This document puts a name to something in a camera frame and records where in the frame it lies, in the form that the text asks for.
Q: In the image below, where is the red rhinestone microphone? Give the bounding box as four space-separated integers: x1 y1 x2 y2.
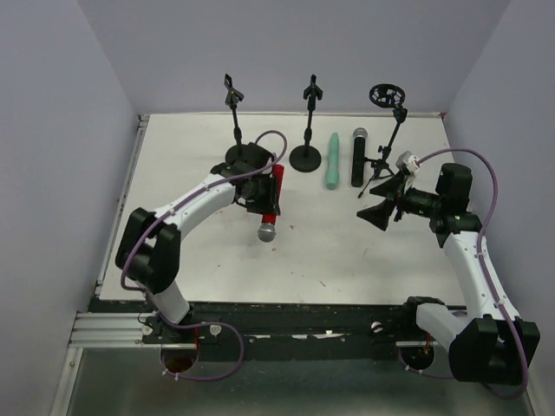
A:
257 163 286 244

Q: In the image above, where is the black tripod shock-mount stand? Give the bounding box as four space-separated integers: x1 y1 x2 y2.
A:
357 82 411 199

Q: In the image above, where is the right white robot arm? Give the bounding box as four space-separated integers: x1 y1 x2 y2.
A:
356 163 540 386

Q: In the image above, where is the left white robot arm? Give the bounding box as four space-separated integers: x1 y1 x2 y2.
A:
115 143 279 325

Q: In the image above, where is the middle black round-base stand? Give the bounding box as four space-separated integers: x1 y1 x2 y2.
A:
289 75 323 173

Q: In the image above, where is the black round-base stand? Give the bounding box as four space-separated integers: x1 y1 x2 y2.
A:
289 75 323 173
224 74 253 165

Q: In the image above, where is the left black round-base stand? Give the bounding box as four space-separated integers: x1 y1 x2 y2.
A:
224 74 253 165

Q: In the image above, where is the black microphone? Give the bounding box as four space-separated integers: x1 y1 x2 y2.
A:
350 127 368 187

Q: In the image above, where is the teal microphone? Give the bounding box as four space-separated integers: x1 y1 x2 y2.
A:
325 132 340 190

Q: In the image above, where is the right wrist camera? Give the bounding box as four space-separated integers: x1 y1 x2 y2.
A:
395 151 420 178

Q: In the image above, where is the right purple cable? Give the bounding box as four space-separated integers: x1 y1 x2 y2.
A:
397 148 530 398

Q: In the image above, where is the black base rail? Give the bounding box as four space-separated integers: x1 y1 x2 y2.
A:
142 302 428 362

